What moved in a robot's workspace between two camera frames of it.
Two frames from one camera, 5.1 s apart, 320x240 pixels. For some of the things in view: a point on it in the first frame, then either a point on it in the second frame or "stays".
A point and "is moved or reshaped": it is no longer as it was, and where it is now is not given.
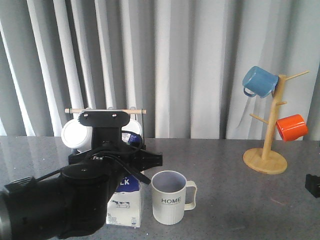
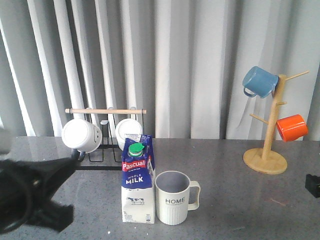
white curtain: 184,61 stays
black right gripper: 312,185 stays
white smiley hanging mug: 77,136 stays
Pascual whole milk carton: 124,206 is moved or reshaped
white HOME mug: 168,196 is moved or reshaped
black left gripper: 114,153 → 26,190
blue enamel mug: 258,81 stays
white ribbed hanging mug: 133,126 stays
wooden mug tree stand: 263,160 stays
